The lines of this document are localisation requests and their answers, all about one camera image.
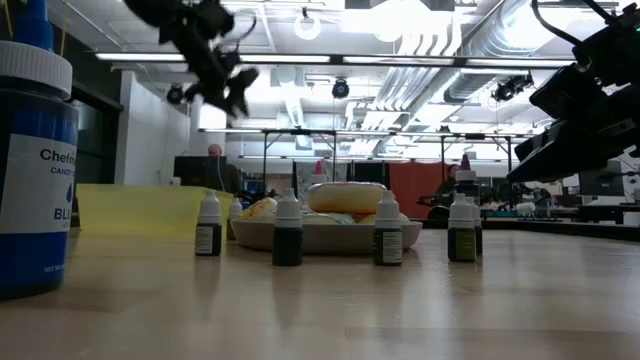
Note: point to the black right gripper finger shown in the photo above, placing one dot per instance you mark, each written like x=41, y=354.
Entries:
x=535, y=145
x=565, y=157

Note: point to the small white-capped dropper bottle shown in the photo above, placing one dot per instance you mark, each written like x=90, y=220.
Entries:
x=208, y=223
x=479, y=235
x=287, y=227
x=388, y=228
x=235, y=207

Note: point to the small dropper bottle green label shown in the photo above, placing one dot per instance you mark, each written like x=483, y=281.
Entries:
x=461, y=228

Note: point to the pink-tipped food colouring bottle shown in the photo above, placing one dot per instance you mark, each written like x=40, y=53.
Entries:
x=318, y=178

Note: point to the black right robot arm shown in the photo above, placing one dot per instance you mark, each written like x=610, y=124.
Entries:
x=615, y=50

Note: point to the black round ceiling speaker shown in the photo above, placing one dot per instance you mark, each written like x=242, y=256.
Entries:
x=175, y=94
x=340, y=89

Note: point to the distant dark monitor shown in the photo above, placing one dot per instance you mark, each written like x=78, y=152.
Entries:
x=600, y=185

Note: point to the long ceiling light strip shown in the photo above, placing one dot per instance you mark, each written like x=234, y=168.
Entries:
x=520, y=63
x=140, y=57
x=285, y=58
x=400, y=60

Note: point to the person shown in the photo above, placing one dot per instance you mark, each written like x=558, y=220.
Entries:
x=451, y=173
x=215, y=150

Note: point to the black ceiling spotlight cluster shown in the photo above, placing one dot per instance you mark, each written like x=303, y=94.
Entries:
x=510, y=87

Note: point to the small white device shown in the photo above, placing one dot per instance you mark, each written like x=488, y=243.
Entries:
x=525, y=209

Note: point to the round white ceiling lamp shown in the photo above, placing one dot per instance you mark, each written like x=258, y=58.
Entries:
x=307, y=38

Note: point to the small white container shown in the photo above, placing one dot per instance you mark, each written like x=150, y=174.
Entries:
x=174, y=181

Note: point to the small yellow donut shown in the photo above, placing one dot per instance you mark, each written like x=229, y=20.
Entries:
x=387, y=219
x=259, y=209

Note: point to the orange divider panel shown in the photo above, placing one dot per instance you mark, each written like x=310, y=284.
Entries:
x=415, y=187

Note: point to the grey white curtain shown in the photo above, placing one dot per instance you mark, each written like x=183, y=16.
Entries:
x=337, y=172

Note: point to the yellow translucent plastic bin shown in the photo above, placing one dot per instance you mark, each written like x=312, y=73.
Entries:
x=140, y=210

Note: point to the lilac donut with brown stripes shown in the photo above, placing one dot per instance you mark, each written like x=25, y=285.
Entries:
x=346, y=197

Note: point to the black divider panel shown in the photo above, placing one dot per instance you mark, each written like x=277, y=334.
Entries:
x=370, y=172

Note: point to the large green frosted donut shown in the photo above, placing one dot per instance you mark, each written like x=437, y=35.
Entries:
x=325, y=219

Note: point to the grey round plate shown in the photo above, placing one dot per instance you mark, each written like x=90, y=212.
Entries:
x=325, y=240

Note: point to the black workstation frame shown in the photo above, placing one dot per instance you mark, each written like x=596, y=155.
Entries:
x=300, y=132
x=475, y=136

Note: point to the silver ventilation duct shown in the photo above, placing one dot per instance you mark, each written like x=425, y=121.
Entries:
x=500, y=35

